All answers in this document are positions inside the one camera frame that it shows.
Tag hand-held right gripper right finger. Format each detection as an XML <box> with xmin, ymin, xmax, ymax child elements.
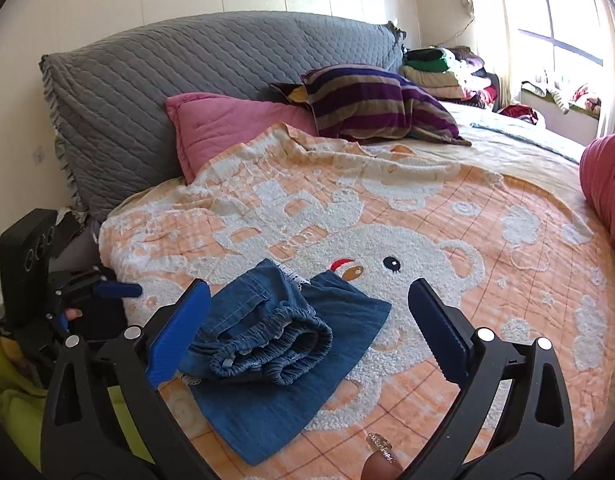
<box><xmin>402</xmin><ymin>277</ymin><xmax>575</xmax><ymax>480</ymax></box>

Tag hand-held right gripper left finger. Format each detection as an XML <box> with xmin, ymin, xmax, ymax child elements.
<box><xmin>40</xmin><ymin>277</ymin><xmax>213</xmax><ymax>480</ymax></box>

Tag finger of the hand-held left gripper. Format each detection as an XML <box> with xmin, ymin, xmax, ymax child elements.
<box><xmin>96</xmin><ymin>282</ymin><xmax>143</xmax><ymax>299</ymax></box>

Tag blue denim pants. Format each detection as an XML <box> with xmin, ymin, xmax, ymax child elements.
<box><xmin>180</xmin><ymin>258</ymin><xmax>334</xmax><ymax>387</ymax></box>

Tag blue crinkled cloth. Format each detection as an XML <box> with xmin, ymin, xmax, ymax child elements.
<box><xmin>190</xmin><ymin>271</ymin><xmax>392</xmax><ymax>466</ymax></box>

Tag person's right hand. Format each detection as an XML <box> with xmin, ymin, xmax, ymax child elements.
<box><xmin>361</xmin><ymin>432</ymin><xmax>403</xmax><ymax>480</ymax></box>

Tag orange bear printed blanket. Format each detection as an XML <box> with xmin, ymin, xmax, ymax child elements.
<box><xmin>98</xmin><ymin>122</ymin><xmax>615</xmax><ymax>480</ymax></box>

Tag lime green garment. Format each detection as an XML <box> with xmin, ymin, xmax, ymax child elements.
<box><xmin>0</xmin><ymin>305</ymin><xmax>156</xmax><ymax>471</ymax></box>

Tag beige bed sheet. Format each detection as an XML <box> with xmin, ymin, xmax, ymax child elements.
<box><xmin>357</xmin><ymin>100</ymin><xmax>595</xmax><ymax>221</ymax></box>

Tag pink pillow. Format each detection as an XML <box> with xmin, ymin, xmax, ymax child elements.
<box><xmin>166</xmin><ymin>92</ymin><xmax>321</xmax><ymax>186</ymax></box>

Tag light blue cloth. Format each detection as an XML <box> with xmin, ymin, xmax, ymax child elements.
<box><xmin>470</xmin><ymin>115</ymin><xmax>587</xmax><ymax>163</ymax></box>

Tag red bolster pillow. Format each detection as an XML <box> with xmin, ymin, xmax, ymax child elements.
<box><xmin>580</xmin><ymin>132</ymin><xmax>615</xmax><ymax>266</ymax></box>

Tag red garment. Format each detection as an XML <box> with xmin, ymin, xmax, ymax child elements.
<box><xmin>497</xmin><ymin>104</ymin><xmax>539</xmax><ymax>124</ymax></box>

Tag grey quilted headboard cover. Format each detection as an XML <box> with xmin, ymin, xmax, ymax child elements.
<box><xmin>39</xmin><ymin>10</ymin><xmax>407</xmax><ymax>223</ymax></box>

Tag purple striped pillow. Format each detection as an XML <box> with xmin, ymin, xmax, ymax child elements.
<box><xmin>272</xmin><ymin>63</ymin><xmax>472</xmax><ymax>147</ymax></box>

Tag clothes on window sill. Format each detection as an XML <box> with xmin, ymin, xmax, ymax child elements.
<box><xmin>520</xmin><ymin>72</ymin><xmax>603</xmax><ymax>118</ymax></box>

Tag pile of folded clothes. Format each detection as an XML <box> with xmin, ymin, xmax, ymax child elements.
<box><xmin>401</xmin><ymin>46</ymin><xmax>501</xmax><ymax>111</ymax></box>

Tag cream curtain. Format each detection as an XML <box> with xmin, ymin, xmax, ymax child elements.
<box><xmin>460</xmin><ymin>0</ymin><xmax>525</xmax><ymax>91</ymax></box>

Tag window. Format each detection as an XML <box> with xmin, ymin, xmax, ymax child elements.
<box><xmin>515</xmin><ymin>0</ymin><xmax>615</xmax><ymax>68</ymax></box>

